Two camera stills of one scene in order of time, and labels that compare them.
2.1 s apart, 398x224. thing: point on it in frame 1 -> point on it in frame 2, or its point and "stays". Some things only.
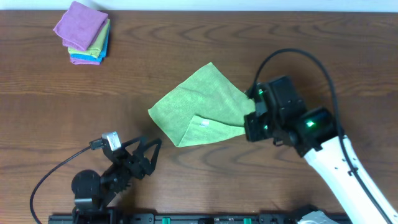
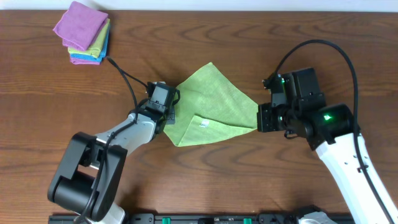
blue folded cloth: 103,53 stays
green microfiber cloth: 209,107 stays
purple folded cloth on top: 80,25 stays
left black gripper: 134,158 -> 171,112
